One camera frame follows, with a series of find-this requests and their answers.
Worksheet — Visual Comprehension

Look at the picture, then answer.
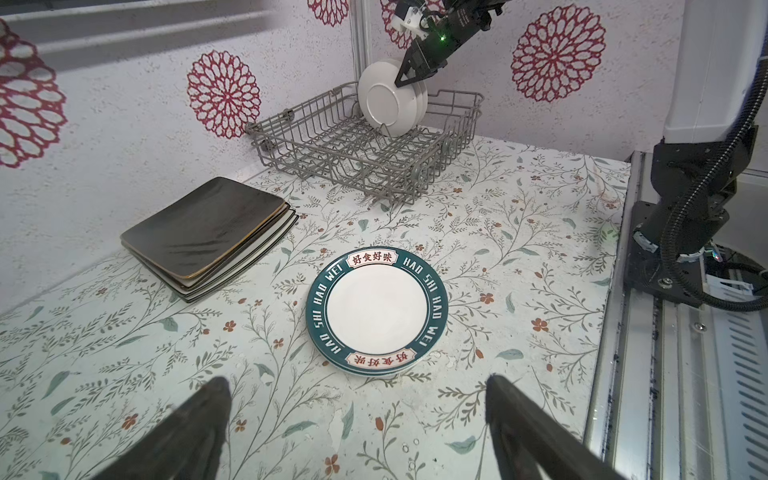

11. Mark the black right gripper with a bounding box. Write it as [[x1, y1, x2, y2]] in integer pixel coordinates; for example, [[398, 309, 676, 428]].
[[394, 0, 506, 88]]

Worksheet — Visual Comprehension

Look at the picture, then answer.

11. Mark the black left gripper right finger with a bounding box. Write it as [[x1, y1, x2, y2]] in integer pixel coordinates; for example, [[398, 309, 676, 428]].
[[485, 374, 621, 480]]

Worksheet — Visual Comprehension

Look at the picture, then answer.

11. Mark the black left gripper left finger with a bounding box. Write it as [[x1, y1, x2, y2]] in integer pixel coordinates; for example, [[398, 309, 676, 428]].
[[96, 376, 232, 479]]

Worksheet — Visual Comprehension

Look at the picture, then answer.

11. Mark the black square plate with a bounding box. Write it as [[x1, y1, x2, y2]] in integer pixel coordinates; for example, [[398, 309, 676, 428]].
[[123, 206, 298, 297], [120, 177, 287, 280]]

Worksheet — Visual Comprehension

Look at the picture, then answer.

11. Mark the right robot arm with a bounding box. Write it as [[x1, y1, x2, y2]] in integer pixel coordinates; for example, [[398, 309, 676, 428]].
[[511, 1, 767, 312]]

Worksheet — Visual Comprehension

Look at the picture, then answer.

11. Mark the floral table mat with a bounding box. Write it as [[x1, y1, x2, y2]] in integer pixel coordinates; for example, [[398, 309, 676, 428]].
[[1, 137, 630, 479]]

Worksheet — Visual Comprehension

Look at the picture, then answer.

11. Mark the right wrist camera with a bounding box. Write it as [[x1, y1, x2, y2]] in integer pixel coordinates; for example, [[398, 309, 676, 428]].
[[389, 1, 444, 47]]

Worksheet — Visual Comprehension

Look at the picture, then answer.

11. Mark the grey wire dish rack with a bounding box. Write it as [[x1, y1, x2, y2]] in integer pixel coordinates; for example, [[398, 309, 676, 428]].
[[244, 82, 484, 204]]

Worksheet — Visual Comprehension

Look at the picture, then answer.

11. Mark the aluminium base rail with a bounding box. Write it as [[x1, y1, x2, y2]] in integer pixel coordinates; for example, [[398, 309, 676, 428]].
[[584, 152, 767, 479]]

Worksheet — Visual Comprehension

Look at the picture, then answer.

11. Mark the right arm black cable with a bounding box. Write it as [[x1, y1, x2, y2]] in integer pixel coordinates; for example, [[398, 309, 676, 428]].
[[658, 53, 768, 313]]

